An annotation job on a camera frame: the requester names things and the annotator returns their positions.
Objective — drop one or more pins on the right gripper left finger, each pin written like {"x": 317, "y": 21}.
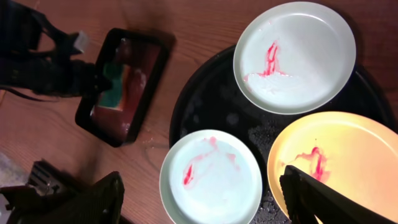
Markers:
{"x": 100, "y": 203}

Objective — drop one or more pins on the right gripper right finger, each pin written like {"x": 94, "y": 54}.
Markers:
{"x": 309, "y": 201}

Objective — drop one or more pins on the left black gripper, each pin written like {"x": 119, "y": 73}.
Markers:
{"x": 35, "y": 55}

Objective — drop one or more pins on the yellow plate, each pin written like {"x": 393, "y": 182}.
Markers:
{"x": 354, "y": 155}

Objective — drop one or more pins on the light blue plate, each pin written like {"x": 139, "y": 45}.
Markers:
{"x": 210, "y": 176}
{"x": 294, "y": 58}

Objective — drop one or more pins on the green yellow sponge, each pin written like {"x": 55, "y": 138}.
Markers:
{"x": 113, "y": 97}

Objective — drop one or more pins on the rectangular dark brown tray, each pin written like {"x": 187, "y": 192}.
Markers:
{"x": 146, "y": 56}

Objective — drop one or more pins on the round black tray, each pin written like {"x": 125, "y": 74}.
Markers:
{"x": 211, "y": 99}

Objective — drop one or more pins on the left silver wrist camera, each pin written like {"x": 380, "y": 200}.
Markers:
{"x": 81, "y": 42}

